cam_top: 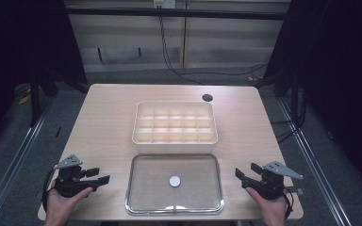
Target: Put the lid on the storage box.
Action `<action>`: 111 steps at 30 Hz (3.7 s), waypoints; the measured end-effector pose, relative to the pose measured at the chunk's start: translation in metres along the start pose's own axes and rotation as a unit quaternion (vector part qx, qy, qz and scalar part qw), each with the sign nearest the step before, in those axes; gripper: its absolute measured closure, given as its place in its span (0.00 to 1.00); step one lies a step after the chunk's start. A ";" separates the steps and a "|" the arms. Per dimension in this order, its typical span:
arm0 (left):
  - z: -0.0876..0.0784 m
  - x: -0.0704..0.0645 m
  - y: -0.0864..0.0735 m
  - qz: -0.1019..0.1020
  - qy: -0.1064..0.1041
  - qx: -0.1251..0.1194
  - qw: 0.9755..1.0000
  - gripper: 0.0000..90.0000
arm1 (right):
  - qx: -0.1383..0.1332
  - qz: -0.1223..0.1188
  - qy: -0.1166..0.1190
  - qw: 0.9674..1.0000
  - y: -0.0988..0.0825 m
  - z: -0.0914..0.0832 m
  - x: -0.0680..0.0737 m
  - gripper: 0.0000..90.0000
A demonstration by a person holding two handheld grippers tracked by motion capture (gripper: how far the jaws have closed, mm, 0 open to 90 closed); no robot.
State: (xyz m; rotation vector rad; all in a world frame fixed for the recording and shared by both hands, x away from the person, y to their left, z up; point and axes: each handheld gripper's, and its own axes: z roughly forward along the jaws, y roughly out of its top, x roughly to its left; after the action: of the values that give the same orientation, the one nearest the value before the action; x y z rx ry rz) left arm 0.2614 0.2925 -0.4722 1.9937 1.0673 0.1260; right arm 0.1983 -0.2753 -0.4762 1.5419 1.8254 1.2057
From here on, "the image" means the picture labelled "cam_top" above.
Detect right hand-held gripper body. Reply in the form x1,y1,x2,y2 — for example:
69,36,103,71
251,160,305,201

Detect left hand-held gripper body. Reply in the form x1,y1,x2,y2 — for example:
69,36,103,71
54,153,94,199

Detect person's left hand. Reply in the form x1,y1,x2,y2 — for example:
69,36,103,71
44,186,94,226

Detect person's right hand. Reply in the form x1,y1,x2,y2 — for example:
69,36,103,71
245,186,289,226

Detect clear plastic box lid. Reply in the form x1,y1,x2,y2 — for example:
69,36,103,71
124,153,225,217

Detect white round disc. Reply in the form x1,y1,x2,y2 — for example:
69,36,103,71
169,175,182,188

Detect white compartment organizer box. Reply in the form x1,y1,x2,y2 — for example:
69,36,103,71
131,100,219,155

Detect black metal stand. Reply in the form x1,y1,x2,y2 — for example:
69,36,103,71
28,73,42,127

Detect yellow floor item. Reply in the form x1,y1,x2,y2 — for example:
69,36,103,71
17,93,31,105

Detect black curtain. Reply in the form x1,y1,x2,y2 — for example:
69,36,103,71
253,0,362,202
0,0,89,158

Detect black horizontal metal bar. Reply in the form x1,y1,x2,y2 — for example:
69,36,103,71
65,7,292,21

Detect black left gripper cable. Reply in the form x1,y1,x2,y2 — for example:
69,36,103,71
41,169,59,213

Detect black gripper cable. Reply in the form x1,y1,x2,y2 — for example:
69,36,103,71
282,186,296,220
41,169,59,213

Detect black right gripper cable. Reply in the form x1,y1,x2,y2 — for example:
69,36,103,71
282,186,296,220

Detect metal floor rail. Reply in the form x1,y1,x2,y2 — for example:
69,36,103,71
0,103,55,226
277,98,354,226

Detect black floor cables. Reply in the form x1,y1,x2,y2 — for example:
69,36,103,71
269,90,307,145

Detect black hanging power cable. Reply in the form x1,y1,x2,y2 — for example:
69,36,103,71
158,8,268,87

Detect white wall power outlet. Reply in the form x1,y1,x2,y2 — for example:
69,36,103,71
153,0,177,9

